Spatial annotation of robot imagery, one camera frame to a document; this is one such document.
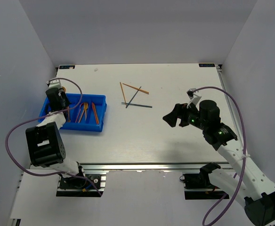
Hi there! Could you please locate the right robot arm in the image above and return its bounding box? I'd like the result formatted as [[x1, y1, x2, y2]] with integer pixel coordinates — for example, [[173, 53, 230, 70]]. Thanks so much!
[[163, 100, 275, 226]]

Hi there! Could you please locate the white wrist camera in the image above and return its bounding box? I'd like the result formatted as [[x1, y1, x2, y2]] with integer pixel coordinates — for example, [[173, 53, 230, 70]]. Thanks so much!
[[47, 79, 62, 89], [186, 88, 202, 108]]

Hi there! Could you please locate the blue chopstick horizontal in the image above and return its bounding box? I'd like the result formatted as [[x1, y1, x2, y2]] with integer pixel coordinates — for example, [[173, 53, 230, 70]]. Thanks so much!
[[121, 102, 152, 108]]

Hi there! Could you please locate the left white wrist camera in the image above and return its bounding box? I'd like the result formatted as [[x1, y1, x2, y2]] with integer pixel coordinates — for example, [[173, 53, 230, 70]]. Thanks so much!
[[47, 79, 62, 89]]

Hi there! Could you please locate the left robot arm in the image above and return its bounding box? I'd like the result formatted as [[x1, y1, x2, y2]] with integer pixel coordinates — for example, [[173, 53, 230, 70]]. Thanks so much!
[[25, 87, 86, 188]]

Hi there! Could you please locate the blue plastic divided bin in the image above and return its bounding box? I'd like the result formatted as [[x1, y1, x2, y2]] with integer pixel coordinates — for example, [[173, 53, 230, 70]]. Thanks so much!
[[38, 93, 107, 133]]

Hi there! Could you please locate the orange chopstick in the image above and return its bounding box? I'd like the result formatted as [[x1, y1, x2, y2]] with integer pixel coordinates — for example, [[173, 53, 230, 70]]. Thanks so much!
[[122, 83, 149, 95], [120, 82, 128, 108]]

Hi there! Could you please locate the orange chopstick left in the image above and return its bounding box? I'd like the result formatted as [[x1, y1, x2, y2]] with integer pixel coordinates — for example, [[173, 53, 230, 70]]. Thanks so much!
[[120, 82, 128, 108]]

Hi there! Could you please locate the yellow-orange plastic knife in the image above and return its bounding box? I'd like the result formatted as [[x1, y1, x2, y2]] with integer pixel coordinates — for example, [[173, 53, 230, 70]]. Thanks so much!
[[92, 102, 100, 124]]

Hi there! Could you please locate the orange chopstick top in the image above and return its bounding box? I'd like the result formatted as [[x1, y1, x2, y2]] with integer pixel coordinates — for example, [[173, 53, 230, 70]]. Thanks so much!
[[122, 83, 149, 95]]

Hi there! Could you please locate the red-orange plastic knife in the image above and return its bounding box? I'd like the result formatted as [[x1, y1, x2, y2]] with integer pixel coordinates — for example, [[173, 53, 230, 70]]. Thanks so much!
[[91, 102, 98, 122]]

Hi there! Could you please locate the yellow-orange plastic fork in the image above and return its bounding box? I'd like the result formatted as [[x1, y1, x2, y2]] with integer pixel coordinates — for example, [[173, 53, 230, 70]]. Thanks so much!
[[78, 103, 89, 123]]

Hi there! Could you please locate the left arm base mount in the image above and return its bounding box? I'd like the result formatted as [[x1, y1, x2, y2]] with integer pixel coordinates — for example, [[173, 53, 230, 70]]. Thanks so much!
[[56, 169, 107, 197]]

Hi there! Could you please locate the right black corner label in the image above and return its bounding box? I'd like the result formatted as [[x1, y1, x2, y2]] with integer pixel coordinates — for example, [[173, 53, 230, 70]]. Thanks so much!
[[198, 63, 215, 68]]

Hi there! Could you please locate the black corner label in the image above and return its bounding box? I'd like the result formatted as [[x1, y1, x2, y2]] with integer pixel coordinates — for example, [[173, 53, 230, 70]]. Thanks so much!
[[198, 63, 215, 68], [59, 65, 75, 70]]

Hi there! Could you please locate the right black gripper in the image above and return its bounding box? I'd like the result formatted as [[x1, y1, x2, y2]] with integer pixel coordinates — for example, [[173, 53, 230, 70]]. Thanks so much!
[[162, 101, 207, 130]]

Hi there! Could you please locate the left black corner label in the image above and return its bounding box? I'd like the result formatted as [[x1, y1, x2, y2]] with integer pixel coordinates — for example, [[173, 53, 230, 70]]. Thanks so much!
[[59, 65, 75, 70]]

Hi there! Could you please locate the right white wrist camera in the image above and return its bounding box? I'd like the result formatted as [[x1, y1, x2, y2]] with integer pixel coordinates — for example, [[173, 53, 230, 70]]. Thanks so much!
[[186, 88, 202, 108]]

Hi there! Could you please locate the blue chopstick diagonal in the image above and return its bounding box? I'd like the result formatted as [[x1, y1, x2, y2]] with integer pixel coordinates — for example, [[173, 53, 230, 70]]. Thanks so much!
[[125, 90, 139, 108]]

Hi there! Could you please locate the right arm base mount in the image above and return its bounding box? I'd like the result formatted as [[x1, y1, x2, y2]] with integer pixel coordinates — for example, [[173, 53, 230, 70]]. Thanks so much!
[[179, 162, 229, 200]]

